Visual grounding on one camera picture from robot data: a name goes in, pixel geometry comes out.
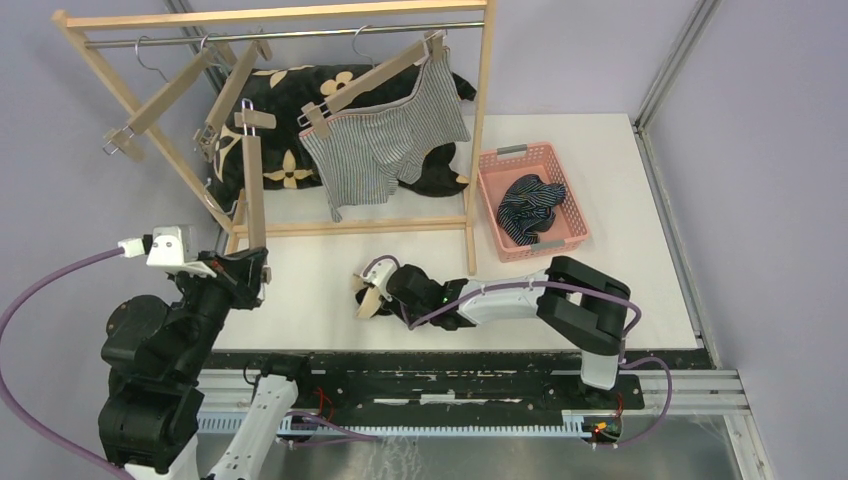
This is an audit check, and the navy striped underwear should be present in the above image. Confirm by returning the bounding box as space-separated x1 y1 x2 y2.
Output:
496 174 568 246

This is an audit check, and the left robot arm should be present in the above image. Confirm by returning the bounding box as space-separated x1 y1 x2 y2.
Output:
98 240 268 479

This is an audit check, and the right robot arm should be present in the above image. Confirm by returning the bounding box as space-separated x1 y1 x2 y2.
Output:
357 255 641 408

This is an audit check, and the grey striped underwear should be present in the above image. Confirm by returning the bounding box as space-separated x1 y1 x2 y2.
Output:
300 49 471 223

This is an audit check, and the empty wooden clip hanger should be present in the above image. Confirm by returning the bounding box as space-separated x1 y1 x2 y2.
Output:
102 35 236 161

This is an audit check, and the pink perforated plastic basket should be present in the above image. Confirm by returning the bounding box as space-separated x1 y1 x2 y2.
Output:
478 142 589 262

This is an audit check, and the black blanket with cream flowers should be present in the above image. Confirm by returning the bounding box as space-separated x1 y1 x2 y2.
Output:
206 64 468 214

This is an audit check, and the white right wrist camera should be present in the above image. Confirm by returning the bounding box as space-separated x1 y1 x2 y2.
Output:
361 260 398 301

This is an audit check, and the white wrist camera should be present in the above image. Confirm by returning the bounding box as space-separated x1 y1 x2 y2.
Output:
361 260 398 301
118 225 217 278

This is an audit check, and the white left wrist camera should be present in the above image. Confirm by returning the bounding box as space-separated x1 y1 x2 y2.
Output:
118 225 217 278

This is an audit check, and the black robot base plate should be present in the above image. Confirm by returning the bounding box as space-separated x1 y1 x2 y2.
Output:
198 349 645 429

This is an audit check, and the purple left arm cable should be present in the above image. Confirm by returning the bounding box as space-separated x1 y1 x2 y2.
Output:
0 248 130 480

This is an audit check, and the white slotted cable duct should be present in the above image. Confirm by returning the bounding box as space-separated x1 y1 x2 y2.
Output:
198 412 591 439

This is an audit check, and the metal clothes rail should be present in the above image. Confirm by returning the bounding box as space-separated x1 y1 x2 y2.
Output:
85 21 484 50

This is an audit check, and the wooden clothes rack frame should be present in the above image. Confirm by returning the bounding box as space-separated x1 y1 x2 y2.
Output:
52 1 496 275

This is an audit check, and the grey metal corner rail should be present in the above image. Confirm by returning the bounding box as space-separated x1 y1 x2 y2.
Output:
631 1 722 367

